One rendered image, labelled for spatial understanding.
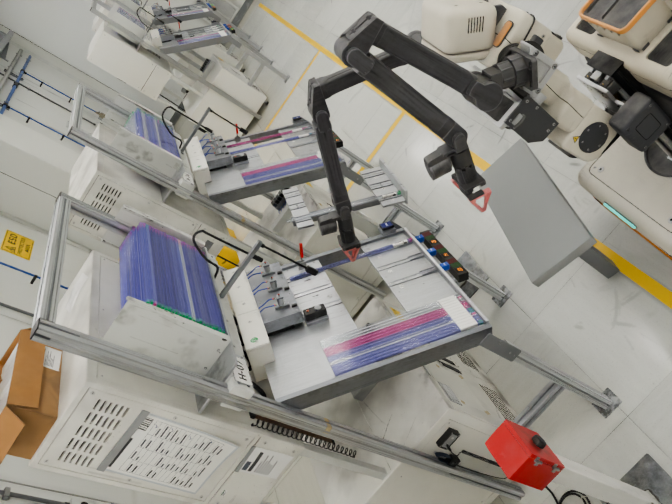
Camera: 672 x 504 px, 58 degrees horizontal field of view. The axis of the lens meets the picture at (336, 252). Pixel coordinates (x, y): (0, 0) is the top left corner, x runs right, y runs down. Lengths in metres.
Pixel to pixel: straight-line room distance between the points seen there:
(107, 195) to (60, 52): 6.72
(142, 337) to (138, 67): 4.91
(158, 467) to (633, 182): 1.91
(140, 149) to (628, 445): 2.39
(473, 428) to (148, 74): 5.07
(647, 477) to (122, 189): 2.43
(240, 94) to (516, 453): 5.42
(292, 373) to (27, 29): 8.15
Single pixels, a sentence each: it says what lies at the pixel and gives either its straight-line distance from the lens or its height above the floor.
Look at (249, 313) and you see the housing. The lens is 2.08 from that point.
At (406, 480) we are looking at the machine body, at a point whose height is 0.53.
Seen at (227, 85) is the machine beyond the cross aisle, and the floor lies 0.48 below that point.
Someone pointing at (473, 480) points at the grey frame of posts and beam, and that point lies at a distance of 2.44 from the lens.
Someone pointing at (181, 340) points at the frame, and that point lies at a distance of 1.77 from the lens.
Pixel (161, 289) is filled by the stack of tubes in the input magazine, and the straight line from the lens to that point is 1.84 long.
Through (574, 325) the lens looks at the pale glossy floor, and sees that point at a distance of 2.72.
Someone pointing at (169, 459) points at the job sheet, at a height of 1.38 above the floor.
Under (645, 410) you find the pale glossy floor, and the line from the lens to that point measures 2.48.
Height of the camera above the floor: 2.17
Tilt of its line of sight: 31 degrees down
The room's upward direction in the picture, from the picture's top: 61 degrees counter-clockwise
